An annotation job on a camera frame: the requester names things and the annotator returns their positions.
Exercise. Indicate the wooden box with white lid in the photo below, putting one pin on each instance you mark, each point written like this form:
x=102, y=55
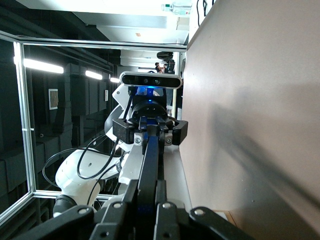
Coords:
x=225, y=216

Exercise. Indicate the green exit sign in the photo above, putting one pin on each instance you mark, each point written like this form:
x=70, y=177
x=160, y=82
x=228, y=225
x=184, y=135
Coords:
x=165, y=7

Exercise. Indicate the framed wall picture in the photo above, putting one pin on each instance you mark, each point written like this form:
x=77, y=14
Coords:
x=53, y=99

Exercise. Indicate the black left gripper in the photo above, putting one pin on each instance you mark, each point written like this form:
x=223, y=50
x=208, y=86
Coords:
x=120, y=131

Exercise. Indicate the small ceiling light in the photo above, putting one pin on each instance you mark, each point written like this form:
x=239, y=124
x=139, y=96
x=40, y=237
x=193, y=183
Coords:
x=115, y=80

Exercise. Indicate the long ceiling light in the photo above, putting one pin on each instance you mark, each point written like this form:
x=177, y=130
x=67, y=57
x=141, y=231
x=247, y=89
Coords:
x=42, y=66

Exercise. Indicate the aluminium cage frame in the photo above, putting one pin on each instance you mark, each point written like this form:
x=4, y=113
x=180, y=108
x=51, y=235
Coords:
x=25, y=125

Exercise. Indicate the medium ceiling light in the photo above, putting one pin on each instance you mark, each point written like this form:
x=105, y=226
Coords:
x=93, y=75

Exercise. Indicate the brown table cover sheet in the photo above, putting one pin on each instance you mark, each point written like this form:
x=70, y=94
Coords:
x=250, y=75

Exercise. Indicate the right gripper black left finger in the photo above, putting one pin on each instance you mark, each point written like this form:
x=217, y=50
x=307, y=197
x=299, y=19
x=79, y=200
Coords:
x=117, y=220

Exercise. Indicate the person in dark clothes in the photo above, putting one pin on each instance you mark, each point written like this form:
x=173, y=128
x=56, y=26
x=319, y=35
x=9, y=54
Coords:
x=170, y=66

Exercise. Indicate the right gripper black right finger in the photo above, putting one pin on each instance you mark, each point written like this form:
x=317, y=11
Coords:
x=170, y=222

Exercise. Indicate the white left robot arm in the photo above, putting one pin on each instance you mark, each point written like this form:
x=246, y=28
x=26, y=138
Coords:
x=75, y=175

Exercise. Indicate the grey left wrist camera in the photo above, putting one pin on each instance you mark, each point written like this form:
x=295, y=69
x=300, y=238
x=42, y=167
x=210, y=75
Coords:
x=150, y=81

